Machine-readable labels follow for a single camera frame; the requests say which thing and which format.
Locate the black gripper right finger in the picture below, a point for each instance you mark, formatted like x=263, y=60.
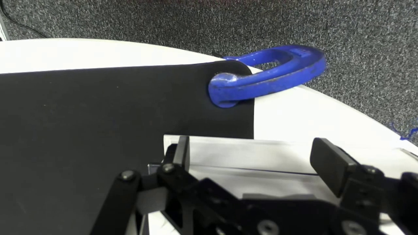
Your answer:
x=335, y=167

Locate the white book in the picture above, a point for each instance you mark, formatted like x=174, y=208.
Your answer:
x=243, y=161

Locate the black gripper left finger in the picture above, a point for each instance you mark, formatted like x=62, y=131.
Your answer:
x=183, y=152

